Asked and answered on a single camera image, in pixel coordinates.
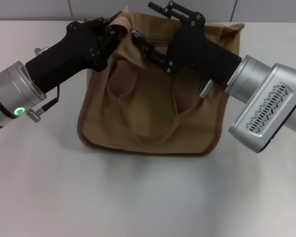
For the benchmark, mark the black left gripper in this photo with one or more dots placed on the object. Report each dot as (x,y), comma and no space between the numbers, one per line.
(64,61)

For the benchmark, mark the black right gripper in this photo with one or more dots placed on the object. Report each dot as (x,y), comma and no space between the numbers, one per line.
(199,54)

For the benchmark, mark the silver zipper pull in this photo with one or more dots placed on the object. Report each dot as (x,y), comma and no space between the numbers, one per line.
(137,33)

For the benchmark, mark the khaki fabric food bag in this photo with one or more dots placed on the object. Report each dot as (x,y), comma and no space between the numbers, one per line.
(150,123)

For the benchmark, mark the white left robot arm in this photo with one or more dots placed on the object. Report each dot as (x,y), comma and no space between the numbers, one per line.
(10,86)

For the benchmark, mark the silver metal stud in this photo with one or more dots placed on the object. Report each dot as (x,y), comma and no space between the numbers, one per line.
(40,50)

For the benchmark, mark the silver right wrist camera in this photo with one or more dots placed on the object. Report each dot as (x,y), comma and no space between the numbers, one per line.
(266,116)

